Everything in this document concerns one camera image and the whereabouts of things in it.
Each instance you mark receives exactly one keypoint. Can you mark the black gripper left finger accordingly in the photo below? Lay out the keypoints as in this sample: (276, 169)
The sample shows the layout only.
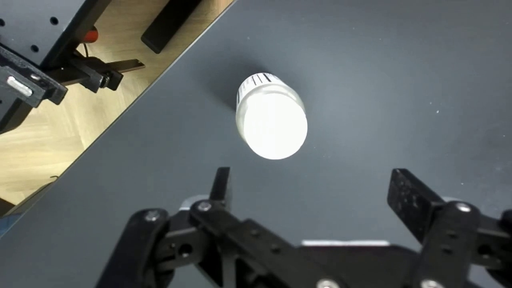
(213, 250)

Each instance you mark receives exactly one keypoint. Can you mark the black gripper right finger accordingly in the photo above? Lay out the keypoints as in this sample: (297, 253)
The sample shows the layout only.
(453, 241)

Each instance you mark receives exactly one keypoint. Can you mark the white pill bottle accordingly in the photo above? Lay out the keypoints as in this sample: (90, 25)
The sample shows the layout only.
(273, 122)

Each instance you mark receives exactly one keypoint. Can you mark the black clamp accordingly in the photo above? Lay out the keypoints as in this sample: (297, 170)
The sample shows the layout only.
(93, 73)

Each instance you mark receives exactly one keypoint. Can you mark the black flat bar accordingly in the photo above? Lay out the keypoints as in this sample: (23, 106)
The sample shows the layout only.
(170, 25)

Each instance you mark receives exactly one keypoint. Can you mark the red knob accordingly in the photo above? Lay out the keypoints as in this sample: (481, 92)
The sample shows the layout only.
(90, 36)

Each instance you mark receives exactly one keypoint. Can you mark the black perforated mounting platform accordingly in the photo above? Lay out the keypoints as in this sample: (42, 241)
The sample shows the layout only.
(33, 21)

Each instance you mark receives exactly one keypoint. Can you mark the black bracket with white label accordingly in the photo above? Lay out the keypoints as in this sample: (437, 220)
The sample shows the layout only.
(25, 90)

